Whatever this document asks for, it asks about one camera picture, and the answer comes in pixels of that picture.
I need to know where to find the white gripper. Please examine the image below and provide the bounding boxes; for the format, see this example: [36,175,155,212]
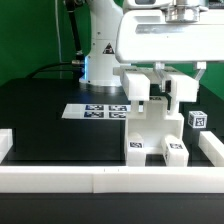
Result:
[115,10,224,93]

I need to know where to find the white chair seat part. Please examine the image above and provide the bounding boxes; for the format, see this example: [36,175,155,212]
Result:
[125,96,184,154]

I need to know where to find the white chair back frame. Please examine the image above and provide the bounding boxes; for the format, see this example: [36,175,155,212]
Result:
[113,66,199,102]

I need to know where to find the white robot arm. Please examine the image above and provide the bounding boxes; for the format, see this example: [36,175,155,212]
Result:
[80,0,224,93]

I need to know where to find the white right fence bar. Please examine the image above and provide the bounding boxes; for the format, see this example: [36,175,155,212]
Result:
[198,131,224,167]

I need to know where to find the white fence bar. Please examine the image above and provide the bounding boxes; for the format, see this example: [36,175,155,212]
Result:
[0,166,224,193]
[198,131,224,167]
[0,129,13,163]

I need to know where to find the white left fence bar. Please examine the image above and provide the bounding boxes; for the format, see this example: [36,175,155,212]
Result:
[0,129,13,163]

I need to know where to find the white front fence bar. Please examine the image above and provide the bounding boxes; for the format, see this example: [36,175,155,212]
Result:
[0,166,224,193]

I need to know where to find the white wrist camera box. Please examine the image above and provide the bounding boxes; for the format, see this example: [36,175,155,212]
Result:
[123,0,172,10]

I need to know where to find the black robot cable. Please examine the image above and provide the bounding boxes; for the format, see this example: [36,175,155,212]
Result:
[25,0,86,80]

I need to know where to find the white marker base plate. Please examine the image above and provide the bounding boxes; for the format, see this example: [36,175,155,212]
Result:
[62,104,130,120]

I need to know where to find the white thin cable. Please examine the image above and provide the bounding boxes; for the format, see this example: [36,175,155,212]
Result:
[54,0,64,80]

